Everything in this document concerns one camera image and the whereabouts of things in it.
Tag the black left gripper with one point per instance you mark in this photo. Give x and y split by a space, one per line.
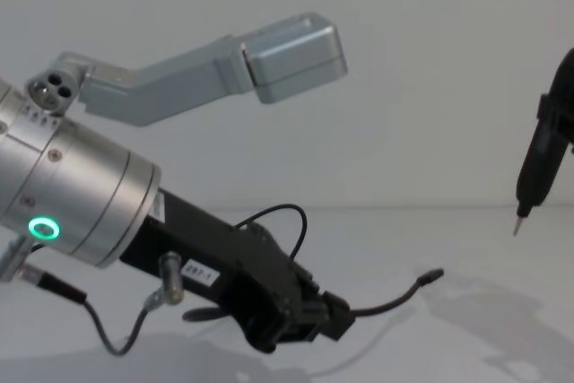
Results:
197 239

